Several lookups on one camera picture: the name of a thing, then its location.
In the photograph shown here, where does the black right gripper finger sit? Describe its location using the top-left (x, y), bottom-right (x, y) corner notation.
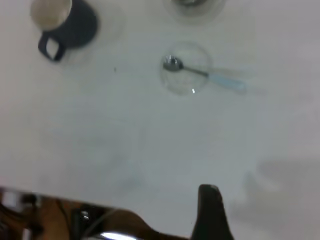
top-left (191, 184), bottom-right (235, 240)

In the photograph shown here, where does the steel spoon with blue handle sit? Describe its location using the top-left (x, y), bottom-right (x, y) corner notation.
top-left (162, 55), bottom-right (247, 92)

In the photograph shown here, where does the dark grey ceramic mug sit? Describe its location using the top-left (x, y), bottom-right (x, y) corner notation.
top-left (29, 0), bottom-right (99, 63)

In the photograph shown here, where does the clear double-walled glass cup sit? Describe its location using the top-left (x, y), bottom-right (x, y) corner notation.
top-left (162, 0), bottom-right (226, 25)

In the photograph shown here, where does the black device with shiny spot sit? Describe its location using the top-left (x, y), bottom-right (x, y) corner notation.
top-left (71, 207), bottom-right (91, 236)

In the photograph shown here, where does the clear round glass saucer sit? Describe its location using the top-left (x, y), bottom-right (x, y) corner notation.
top-left (159, 41), bottom-right (213, 97)

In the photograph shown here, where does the thin grey cable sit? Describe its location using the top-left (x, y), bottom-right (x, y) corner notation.
top-left (84, 208), bottom-right (119, 238)

